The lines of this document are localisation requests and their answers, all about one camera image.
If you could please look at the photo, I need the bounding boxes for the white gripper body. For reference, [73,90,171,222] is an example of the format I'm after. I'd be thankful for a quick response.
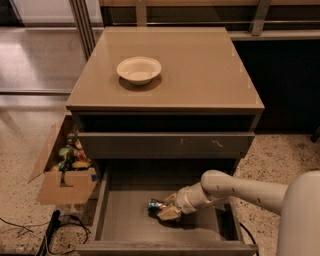
[174,182,213,215]

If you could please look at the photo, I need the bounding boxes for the blue redbull can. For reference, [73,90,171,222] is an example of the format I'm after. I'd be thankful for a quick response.
[148,199,167,217]

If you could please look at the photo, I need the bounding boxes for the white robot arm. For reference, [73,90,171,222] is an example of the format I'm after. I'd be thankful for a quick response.
[157,170,320,256]

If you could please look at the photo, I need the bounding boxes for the grey drawer cabinet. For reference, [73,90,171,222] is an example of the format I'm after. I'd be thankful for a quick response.
[66,27,264,174]

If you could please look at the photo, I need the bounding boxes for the brown cardboard box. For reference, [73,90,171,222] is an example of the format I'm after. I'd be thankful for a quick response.
[28,114,98,205]

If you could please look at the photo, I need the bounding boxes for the colourful toys in box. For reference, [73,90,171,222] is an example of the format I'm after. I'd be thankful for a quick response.
[49,132,92,172]

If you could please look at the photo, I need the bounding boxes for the black power strip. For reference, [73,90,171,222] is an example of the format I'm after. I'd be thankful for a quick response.
[35,210,61,256]

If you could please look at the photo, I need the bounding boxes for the white paper bowl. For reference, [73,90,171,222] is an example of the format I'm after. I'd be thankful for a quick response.
[117,56,162,85]

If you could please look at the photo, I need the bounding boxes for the black cable right floor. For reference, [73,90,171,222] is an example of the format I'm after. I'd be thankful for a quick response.
[239,221,261,256]

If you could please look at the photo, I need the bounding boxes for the black cable on floor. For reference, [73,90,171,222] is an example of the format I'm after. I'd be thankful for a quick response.
[46,215,92,256]

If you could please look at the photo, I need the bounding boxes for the metal window frame post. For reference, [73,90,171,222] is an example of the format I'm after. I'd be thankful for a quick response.
[69,0,95,60]

